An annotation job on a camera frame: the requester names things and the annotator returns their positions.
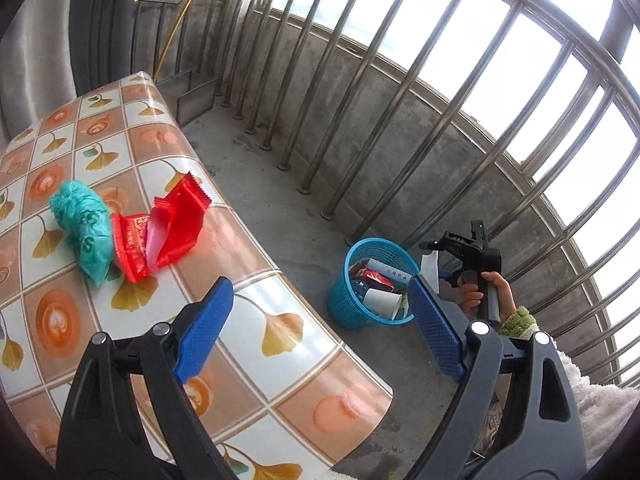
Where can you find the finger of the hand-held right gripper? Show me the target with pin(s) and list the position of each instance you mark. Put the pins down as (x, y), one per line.
(447, 276)

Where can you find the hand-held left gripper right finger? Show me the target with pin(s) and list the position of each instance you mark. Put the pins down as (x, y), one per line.
(436, 332)

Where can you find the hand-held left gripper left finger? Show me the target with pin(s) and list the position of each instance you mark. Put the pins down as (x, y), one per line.
(202, 332)

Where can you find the white paper scrap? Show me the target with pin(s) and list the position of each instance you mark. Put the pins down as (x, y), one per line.
(430, 270)

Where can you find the blue mesh plastic basket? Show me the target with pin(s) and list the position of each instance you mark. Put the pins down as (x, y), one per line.
(345, 305)

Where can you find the person's right forearm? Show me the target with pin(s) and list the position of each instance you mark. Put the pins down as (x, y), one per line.
(600, 400)

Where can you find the person's right hand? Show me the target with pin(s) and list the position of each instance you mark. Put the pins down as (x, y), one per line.
(502, 295)

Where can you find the white flat box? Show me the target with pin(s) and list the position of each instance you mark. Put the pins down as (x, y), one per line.
(390, 271)

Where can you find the white paper cup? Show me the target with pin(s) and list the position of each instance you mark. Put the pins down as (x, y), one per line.
(382, 302)

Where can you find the red packet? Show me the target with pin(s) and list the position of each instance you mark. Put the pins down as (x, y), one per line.
(372, 277)

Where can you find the leaf patterned tablecloth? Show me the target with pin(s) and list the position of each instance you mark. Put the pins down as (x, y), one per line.
(280, 280)

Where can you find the red plastic wrapper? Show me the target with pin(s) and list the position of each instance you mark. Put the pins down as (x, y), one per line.
(177, 225)

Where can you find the teal plastic bag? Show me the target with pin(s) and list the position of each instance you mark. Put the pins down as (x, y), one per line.
(82, 225)

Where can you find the steel balcony railing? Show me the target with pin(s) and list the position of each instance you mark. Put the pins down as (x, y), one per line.
(350, 110)

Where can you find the steel box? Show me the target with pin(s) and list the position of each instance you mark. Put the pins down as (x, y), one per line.
(195, 100)

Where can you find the yellow stick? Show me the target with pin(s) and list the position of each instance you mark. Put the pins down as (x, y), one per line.
(175, 30)

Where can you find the grey metal panel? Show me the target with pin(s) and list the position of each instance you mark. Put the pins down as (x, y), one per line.
(35, 70)

